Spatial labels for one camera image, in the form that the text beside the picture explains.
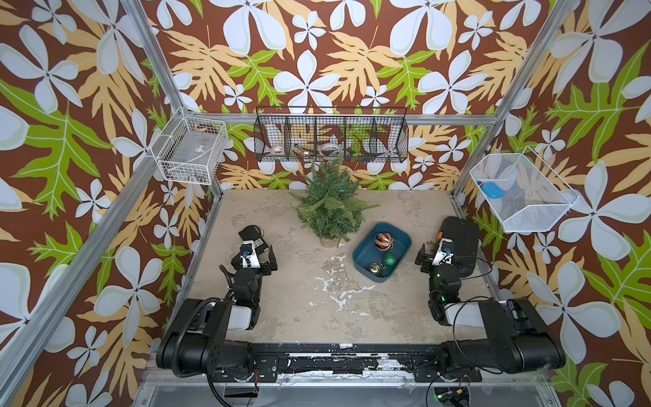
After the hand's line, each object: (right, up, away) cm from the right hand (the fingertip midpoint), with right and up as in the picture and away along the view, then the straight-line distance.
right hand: (436, 246), depth 88 cm
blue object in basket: (+18, +19, -3) cm, 27 cm away
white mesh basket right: (+26, +17, -10) cm, 32 cm away
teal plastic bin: (-18, -3, +9) cm, 20 cm away
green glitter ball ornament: (-15, -6, +5) cm, 17 cm away
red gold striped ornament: (-17, +1, +8) cm, 18 cm away
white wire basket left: (-87, +34, -1) cm, 93 cm away
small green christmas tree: (-37, +13, -15) cm, 42 cm away
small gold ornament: (-21, -8, +3) cm, 22 cm away
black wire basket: (-49, +43, +11) cm, 66 cm away
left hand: (-63, +1, -1) cm, 63 cm away
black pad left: (-71, +3, +17) cm, 73 cm away
